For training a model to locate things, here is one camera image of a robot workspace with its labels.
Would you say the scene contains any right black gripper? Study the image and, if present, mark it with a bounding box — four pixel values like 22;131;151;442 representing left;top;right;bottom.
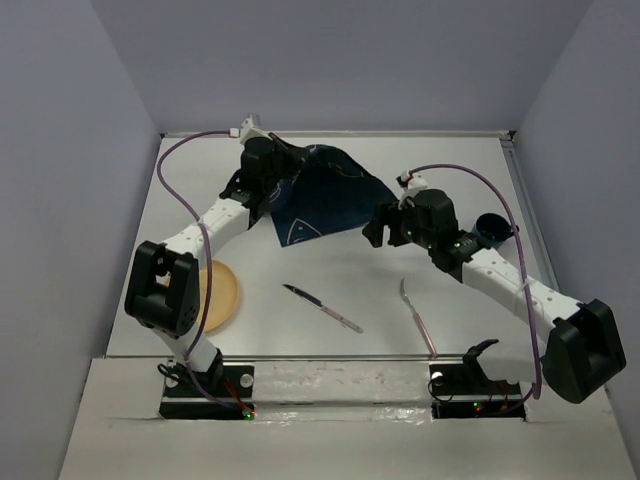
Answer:
362;199;435;250

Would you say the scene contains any dark blue cloth placemat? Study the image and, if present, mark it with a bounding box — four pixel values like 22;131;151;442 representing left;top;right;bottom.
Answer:
269;144;397;247

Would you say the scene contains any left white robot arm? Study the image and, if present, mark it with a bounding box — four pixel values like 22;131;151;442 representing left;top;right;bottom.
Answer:
124;133;310;397

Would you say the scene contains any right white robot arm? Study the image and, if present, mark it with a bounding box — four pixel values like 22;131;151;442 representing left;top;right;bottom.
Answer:
363;189;627;404

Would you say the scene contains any dark blue cup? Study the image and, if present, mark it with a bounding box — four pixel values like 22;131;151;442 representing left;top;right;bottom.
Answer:
472;213;520;249

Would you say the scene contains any yellow plate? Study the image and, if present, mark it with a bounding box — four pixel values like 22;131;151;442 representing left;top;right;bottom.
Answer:
198;260;241;333

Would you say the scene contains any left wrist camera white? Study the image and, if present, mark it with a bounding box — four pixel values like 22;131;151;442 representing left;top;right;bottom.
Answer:
229;114;269;145

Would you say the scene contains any knife with pink handle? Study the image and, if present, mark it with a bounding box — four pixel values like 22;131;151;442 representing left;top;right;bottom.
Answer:
283;284;364;334

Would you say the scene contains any fork with pink handle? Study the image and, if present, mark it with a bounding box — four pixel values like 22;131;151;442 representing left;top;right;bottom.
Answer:
399;277;438;358

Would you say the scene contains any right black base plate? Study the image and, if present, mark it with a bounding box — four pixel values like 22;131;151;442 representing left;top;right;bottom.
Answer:
427;364;526;420

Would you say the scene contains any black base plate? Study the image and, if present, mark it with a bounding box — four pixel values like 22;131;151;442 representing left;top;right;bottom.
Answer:
427;364;526;420
156;361;256;421

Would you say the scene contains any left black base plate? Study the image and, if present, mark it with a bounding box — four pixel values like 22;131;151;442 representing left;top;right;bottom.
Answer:
156;361;256;421

